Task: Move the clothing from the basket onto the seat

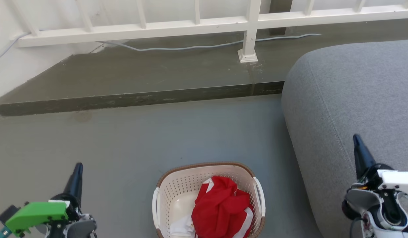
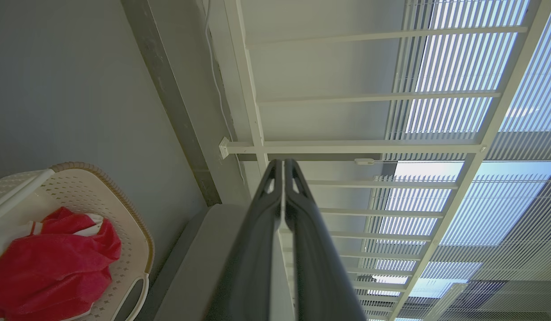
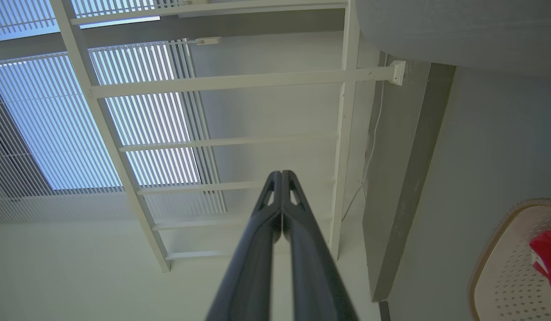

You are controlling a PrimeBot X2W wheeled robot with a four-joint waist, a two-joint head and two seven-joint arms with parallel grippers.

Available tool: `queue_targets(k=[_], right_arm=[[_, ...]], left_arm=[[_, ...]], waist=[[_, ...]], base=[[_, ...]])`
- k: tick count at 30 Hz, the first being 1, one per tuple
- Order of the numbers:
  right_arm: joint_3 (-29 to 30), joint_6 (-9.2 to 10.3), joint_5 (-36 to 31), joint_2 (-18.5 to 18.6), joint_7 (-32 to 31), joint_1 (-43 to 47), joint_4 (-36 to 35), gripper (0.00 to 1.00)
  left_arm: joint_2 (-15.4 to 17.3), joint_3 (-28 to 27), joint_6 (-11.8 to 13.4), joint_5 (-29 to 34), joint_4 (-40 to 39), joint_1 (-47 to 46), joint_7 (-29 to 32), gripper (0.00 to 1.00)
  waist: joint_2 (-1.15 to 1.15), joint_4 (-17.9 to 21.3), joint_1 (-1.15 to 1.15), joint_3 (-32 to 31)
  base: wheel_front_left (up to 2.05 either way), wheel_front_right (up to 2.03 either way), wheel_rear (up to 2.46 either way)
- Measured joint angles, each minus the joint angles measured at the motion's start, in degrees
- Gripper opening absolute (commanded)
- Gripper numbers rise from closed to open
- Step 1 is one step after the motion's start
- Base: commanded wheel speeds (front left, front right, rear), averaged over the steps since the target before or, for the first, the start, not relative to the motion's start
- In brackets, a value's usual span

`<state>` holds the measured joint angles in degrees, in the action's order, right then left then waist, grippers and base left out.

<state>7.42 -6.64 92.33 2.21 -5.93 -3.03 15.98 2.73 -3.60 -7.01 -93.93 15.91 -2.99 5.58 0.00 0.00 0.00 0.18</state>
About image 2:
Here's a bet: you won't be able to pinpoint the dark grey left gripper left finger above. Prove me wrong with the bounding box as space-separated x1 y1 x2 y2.
204 159 283 321

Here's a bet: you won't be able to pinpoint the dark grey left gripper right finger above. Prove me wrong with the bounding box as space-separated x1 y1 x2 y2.
285 159 368 321

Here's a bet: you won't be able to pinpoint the red cloth garment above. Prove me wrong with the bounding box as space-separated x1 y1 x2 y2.
0 206 122 321

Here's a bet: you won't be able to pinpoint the grey cushioned furniture edge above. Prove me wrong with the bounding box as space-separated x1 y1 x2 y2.
135 204 298 321

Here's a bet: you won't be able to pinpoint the white metal railing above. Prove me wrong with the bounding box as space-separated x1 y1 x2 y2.
219 0 544 321

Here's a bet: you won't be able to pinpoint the cream plastic laundry basket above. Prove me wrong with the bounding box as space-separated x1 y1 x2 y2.
0 162 155 321

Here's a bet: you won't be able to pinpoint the white window blinds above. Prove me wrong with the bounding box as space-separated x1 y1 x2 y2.
359 0 551 321

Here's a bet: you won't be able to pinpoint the thin white wall cable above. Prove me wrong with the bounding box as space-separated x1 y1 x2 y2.
205 0 246 185

